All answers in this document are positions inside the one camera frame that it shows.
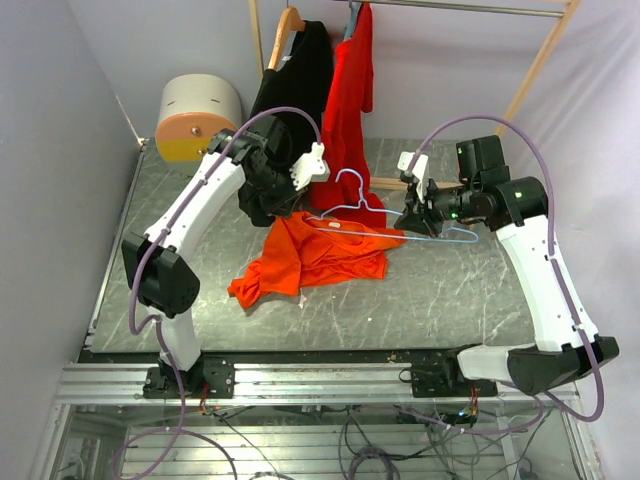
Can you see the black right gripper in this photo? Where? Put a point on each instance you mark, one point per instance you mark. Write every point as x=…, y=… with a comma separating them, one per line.
x=419, y=222

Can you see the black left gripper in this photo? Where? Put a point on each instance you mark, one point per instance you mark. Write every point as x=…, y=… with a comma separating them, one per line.
x=283, y=205

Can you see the orange t shirt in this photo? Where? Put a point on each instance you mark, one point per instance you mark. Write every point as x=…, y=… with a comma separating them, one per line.
x=301, y=251

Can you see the light blue wire hanger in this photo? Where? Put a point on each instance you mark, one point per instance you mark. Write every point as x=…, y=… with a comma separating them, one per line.
x=362, y=202

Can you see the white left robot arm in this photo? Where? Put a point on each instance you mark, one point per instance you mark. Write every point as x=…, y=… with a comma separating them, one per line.
x=267, y=162

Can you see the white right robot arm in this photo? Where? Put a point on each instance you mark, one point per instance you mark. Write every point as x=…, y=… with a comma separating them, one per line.
x=567, y=345

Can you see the red t shirt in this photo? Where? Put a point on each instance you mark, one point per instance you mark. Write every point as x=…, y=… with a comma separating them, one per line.
x=351, y=95

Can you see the black t shirt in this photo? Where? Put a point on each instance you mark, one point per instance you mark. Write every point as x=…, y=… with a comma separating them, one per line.
x=303, y=82

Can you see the wooden clothes hanger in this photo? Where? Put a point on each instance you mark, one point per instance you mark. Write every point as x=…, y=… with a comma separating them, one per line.
x=290, y=23

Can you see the teal hanger under red shirt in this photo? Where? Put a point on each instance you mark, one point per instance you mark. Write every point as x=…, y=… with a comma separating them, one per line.
x=354, y=8

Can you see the round pastel drawer cabinet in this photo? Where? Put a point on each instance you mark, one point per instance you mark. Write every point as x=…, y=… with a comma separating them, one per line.
x=193, y=109

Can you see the wooden clothes rack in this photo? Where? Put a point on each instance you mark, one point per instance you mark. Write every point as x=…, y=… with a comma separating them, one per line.
x=563, y=18

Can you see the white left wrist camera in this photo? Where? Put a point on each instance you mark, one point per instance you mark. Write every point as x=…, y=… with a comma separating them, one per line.
x=310, y=168

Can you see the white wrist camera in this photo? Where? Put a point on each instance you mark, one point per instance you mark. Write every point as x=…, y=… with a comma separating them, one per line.
x=414, y=173
x=310, y=168

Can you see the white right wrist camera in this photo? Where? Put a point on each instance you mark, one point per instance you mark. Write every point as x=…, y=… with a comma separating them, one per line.
x=414, y=173

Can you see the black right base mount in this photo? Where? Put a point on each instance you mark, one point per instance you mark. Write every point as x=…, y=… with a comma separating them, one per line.
x=442, y=377

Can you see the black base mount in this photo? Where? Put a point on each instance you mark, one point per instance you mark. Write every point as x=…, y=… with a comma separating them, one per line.
x=442, y=377
x=209, y=377

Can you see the aluminium rail frame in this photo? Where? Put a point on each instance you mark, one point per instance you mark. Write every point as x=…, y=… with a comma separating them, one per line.
x=258, y=384

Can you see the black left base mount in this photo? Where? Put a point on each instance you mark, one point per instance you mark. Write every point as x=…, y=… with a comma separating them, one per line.
x=209, y=377

